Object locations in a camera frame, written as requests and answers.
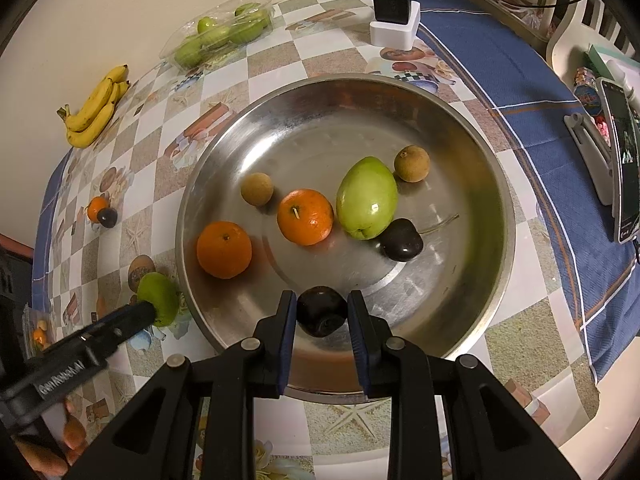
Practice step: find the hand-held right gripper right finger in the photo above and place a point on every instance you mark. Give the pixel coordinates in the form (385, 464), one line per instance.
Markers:
(357, 340)

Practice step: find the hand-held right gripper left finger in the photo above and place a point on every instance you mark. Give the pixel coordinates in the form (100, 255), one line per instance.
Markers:
(286, 340)

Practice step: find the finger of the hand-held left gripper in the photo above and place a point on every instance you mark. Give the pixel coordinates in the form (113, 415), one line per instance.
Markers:
(125, 322)

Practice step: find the small green apple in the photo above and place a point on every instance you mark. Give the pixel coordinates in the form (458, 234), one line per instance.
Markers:
(160, 297)

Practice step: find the dark purple plum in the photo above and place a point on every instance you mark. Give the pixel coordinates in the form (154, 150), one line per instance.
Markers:
(401, 240)
(108, 218)
(320, 312)

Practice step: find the orange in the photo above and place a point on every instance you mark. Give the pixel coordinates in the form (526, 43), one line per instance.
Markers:
(305, 217)
(96, 207)
(223, 250)

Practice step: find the large green apple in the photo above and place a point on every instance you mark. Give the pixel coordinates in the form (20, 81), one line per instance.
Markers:
(367, 197)

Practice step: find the round brown longan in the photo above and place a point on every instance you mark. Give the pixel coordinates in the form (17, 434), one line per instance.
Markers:
(257, 188)
(411, 163)

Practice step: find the large stainless steel bowl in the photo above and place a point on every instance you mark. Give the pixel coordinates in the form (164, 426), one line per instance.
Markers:
(320, 135)

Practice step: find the person's left hand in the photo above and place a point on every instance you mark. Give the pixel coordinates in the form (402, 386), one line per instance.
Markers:
(45, 465)

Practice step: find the yellow banana bunch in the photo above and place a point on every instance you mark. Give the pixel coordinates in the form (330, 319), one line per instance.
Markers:
(95, 115)

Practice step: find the white phone stand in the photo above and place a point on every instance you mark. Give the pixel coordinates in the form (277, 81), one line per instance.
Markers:
(590, 155)

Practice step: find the pile of packed green apples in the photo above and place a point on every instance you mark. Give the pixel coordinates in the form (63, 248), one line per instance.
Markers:
(215, 35)

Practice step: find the clear plastic clamshell container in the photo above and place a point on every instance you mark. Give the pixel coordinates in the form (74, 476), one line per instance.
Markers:
(220, 30)

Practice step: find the white charging dock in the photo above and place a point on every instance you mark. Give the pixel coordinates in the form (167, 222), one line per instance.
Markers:
(395, 32)

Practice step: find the smartphone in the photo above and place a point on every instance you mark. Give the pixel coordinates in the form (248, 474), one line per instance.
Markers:
(620, 160)

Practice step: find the colourful round tin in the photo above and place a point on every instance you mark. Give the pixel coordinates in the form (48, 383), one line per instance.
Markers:
(586, 87)

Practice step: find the clear plastic bag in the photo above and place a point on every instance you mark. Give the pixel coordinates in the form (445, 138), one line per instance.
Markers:
(530, 17)

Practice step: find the white chair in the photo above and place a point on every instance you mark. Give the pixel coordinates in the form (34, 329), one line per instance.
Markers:
(565, 35)

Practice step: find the white bottle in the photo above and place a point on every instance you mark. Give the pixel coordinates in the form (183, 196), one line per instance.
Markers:
(622, 77)

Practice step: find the green box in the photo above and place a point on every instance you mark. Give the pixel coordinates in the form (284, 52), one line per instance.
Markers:
(605, 60)

